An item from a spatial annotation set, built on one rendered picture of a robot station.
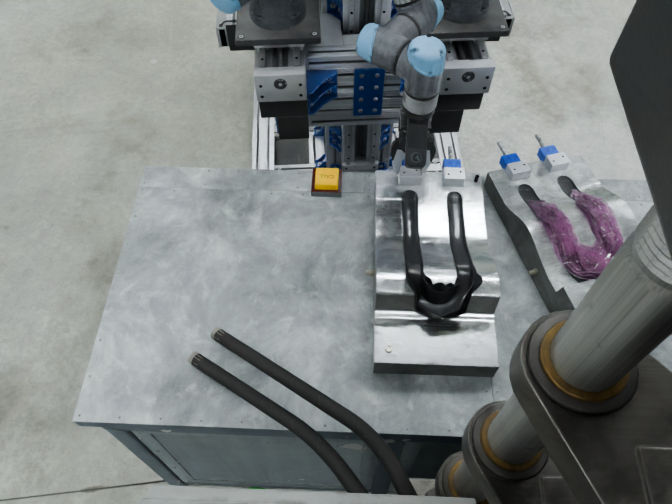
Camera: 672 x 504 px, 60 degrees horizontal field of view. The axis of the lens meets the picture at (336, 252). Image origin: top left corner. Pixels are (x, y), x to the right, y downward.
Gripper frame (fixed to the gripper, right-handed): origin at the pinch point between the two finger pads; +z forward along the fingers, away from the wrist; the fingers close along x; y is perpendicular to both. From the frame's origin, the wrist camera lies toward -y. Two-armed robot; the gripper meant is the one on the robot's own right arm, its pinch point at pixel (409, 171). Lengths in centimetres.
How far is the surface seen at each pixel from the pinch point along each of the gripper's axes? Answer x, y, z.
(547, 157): -35.8, 8.6, 2.9
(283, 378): 27, -53, 3
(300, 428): 23, -63, 3
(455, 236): -10.5, -16.7, 3.2
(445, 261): -7.0, -26.3, -0.9
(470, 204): -14.6, -7.8, 2.3
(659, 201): 1, -79, -90
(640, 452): -9, -82, -63
